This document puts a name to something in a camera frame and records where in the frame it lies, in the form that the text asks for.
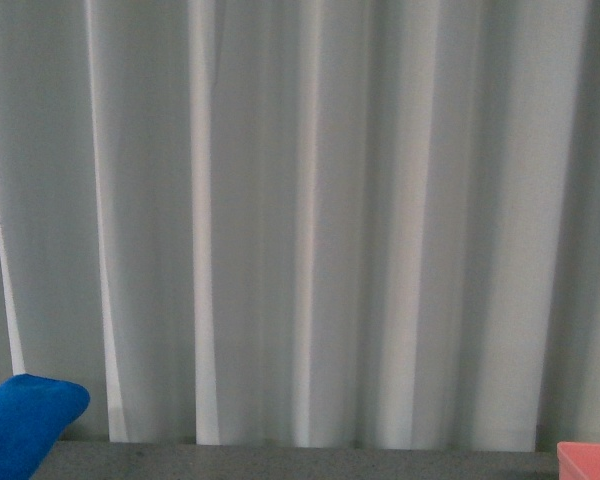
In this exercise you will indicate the blue microfiber cloth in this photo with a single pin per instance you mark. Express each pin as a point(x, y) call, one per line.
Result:
point(34, 412)

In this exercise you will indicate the white pleated curtain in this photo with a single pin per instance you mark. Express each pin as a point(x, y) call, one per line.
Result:
point(306, 223)

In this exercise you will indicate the pink plastic bin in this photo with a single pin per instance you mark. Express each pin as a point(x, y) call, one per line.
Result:
point(578, 461)

